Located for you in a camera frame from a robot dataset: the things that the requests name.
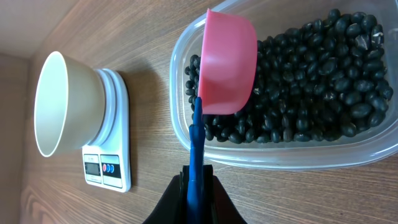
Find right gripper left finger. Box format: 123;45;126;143
143;166;189;224

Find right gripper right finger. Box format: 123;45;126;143
203;165;247;224

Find pink scoop with blue handle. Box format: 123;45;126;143
186;10;257;223

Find white digital kitchen scale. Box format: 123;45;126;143
82;68;132;192

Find white bowl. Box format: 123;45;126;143
34;51;106;157

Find black beans in container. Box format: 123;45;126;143
204;9;394;144

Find clear plastic container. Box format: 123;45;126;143
170;0;397;170

